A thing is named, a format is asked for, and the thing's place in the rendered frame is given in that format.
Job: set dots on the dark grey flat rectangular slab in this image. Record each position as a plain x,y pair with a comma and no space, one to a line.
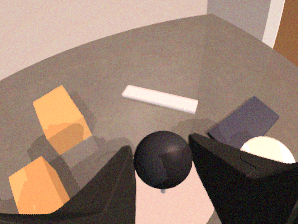
252,120

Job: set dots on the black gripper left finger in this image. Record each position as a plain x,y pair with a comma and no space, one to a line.
108,198

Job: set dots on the orange block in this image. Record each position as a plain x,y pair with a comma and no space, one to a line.
63,125
37,188

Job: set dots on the grey cylinder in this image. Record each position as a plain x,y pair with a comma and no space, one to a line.
270,148

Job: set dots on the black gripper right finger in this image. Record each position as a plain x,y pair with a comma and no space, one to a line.
245,188

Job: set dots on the white flat bar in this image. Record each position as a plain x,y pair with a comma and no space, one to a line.
158,98

